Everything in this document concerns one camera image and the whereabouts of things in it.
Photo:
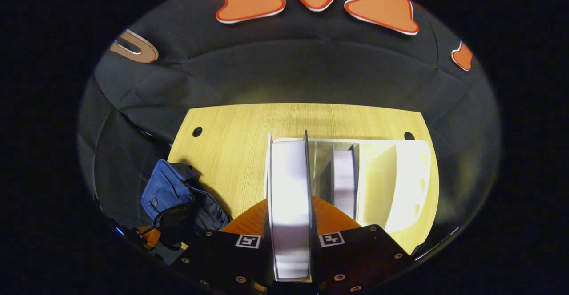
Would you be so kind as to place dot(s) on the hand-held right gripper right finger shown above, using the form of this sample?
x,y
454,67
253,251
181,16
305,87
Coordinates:
x,y
355,255

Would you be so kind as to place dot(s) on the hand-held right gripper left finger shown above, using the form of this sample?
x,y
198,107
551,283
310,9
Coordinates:
x,y
222,255

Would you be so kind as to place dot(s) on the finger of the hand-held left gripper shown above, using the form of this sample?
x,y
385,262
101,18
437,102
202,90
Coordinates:
x,y
171,254
150,236

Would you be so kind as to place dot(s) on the blue schoolbag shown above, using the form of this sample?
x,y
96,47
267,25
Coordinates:
x,y
166,188

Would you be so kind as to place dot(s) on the blue cover book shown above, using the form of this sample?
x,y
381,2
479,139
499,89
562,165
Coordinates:
x,y
344,179

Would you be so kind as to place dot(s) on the white plastic bookshelf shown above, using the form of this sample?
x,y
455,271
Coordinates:
x,y
391,184

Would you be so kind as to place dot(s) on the white cover book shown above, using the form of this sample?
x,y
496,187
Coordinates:
x,y
289,197

